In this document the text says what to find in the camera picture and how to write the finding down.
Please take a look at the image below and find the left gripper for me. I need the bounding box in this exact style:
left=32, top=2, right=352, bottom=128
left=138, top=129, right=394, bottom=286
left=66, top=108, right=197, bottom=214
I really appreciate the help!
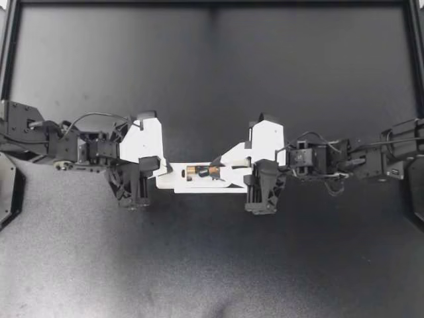
left=105, top=115, right=174, bottom=210

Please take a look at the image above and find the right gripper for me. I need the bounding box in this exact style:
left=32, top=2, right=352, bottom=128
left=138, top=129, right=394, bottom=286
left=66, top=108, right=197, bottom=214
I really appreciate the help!
left=210, top=142, right=288, bottom=216

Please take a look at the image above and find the white remote control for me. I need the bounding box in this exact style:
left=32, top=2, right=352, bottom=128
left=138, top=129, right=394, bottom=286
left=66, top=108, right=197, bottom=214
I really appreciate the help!
left=154, top=161, right=248, bottom=194

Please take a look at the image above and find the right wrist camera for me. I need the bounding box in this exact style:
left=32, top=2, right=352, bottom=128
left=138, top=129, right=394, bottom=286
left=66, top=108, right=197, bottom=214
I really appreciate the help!
left=244, top=112, right=286, bottom=166

